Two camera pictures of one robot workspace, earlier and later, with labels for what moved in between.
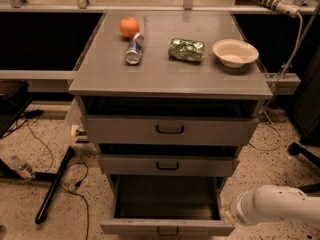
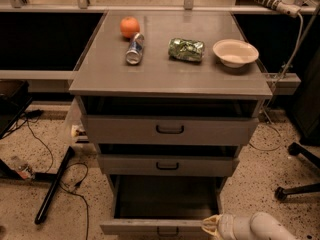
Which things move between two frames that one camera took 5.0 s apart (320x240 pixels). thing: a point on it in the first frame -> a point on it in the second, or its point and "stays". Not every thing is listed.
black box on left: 15,98 stays
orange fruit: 129,26 stays
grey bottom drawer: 168,205 stays
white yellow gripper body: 237,208 -> 228,226
